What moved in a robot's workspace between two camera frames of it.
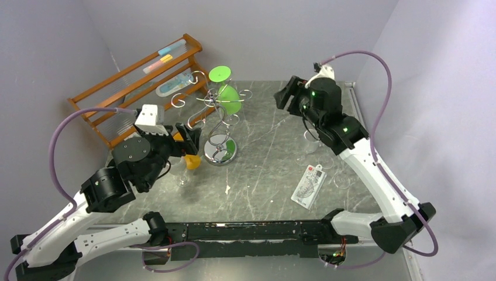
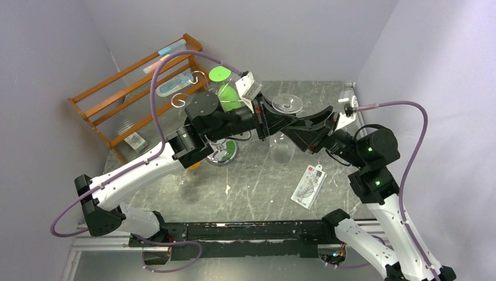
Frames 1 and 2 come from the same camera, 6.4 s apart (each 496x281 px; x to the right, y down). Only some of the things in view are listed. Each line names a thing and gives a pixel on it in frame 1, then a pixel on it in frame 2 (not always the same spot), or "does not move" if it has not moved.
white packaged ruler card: (309, 186) does not move
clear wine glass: (311, 144) → (282, 144)
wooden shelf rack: (168, 76) does not move
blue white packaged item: (177, 82) does not move
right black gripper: (294, 98) → (329, 129)
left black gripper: (191, 136) → (269, 119)
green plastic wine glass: (228, 100) does not move
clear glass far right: (341, 180) does not move
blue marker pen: (175, 48) does not move
